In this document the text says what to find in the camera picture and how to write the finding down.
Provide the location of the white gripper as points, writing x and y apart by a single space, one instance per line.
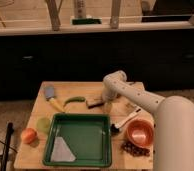
108 94

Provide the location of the wooden block eraser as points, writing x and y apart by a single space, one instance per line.
94 102

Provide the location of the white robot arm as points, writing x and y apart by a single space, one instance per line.
173 119

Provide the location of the green plastic tray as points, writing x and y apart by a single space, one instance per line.
88 137

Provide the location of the green chili pepper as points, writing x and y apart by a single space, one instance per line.
75 99

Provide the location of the orange bowl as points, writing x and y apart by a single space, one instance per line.
140 133

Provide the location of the dark grape bunch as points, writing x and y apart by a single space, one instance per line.
134 150

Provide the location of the green lime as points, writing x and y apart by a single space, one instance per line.
43 125

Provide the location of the white paper scrap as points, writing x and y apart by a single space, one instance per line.
61 151

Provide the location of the green base white bottle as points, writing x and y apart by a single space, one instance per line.
80 16

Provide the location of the red apple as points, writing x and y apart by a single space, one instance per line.
28 135

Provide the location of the black pole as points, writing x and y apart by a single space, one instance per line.
5 153

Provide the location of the yellow handled spatula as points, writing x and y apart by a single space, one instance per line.
50 96

